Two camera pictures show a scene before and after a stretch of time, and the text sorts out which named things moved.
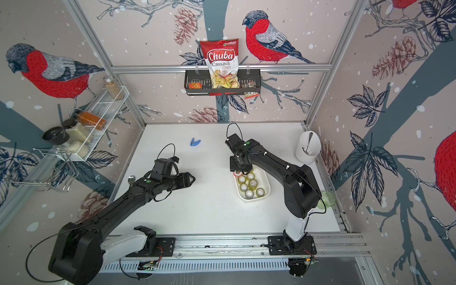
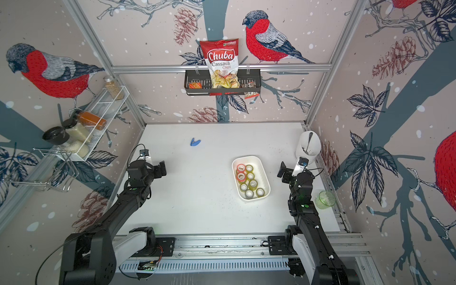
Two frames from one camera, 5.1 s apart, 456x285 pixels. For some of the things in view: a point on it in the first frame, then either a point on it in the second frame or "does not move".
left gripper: (185, 181) -> (158, 173)
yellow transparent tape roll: (260, 192) does not move
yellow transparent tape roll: (253, 184) does not move
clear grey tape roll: (249, 194) does not move
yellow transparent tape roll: (243, 187) does not move
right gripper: (246, 168) -> (288, 173)
